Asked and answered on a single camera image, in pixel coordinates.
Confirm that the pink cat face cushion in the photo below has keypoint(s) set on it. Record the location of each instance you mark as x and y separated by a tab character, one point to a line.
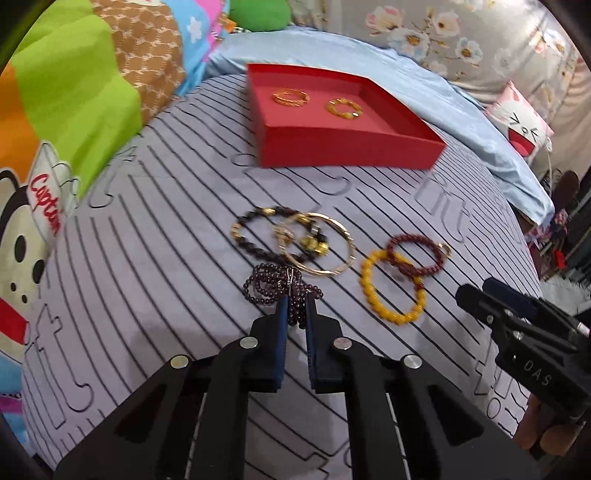
521	124

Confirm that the pile of dark clutter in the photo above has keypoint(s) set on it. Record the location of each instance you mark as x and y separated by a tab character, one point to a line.
565	217

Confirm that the thin gold bangle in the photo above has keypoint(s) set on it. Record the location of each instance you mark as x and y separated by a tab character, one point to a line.
323	272

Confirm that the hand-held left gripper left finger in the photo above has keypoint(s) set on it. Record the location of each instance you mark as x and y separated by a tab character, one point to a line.
281	341

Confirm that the light blue pillow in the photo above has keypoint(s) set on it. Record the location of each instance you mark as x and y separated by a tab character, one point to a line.
438	106

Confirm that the red cardboard box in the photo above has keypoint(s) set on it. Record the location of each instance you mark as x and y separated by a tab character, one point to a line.
323	143

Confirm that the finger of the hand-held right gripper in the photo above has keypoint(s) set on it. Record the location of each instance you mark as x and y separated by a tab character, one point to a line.
478	304
508	293

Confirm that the colourful cartoon printed blanket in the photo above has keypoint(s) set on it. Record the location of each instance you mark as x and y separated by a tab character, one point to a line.
69	92

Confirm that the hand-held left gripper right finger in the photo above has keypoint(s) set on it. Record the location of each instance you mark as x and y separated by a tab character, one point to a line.
314	341

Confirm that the grey floral sheet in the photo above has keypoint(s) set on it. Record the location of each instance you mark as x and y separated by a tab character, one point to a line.
461	27

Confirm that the green plush cushion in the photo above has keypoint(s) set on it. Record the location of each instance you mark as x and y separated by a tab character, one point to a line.
263	11

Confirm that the person's right hand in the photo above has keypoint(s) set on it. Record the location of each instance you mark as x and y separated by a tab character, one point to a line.
540	427

